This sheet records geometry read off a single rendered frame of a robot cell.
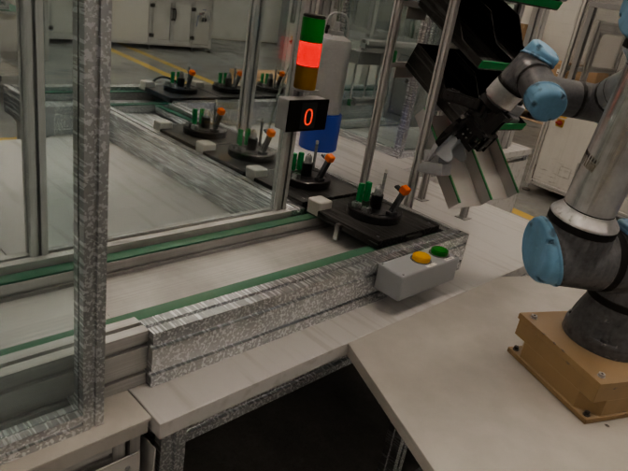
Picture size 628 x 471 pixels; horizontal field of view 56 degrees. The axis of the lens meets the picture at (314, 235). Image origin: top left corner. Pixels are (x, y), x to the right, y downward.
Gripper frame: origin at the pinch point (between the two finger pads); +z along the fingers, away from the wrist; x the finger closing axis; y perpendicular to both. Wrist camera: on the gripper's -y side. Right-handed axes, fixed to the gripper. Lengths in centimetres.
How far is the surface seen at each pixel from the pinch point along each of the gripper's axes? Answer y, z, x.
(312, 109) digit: -15.7, 1.8, -31.6
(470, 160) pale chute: -0.3, 2.7, 21.0
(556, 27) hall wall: -374, 109, 863
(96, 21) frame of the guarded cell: 3, -25, -98
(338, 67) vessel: -73, 31, 44
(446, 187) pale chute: 5.0, 7.1, 8.3
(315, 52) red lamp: -21.9, -8.6, -34.1
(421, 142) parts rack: -7.9, 3.8, 5.9
